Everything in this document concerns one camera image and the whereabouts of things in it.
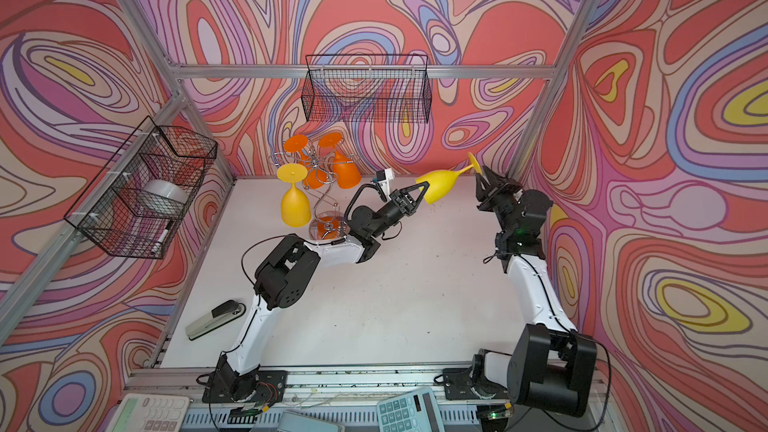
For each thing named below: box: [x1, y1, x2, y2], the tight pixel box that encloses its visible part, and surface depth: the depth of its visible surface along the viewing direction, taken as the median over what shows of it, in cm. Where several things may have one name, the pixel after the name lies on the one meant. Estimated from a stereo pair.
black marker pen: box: [151, 221, 173, 255], surface depth 74 cm
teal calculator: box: [377, 387, 446, 432], surface depth 70 cm
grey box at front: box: [277, 411, 346, 432], surface depth 66 cm
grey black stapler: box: [185, 300, 246, 341], surface depth 84 cm
